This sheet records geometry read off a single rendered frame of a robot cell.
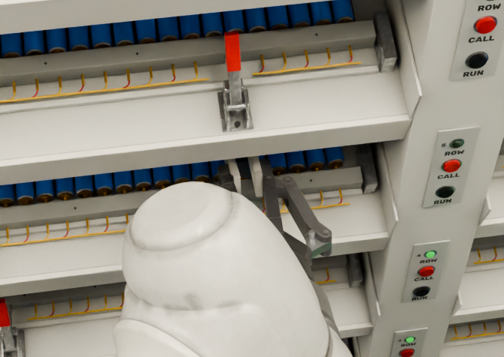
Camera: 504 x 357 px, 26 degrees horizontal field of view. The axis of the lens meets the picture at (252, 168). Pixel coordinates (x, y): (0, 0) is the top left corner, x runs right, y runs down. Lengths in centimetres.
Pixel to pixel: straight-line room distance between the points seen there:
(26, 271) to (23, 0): 39
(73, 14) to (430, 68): 31
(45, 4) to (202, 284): 27
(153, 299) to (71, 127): 32
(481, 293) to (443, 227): 21
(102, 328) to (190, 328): 61
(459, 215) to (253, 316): 48
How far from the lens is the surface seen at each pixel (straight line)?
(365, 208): 117
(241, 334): 71
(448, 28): 93
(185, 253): 69
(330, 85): 101
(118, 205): 113
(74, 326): 132
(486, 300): 136
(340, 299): 133
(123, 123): 99
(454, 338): 152
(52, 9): 85
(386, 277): 123
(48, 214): 114
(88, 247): 115
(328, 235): 101
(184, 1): 86
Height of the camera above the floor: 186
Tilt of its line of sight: 53 degrees down
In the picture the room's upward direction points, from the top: straight up
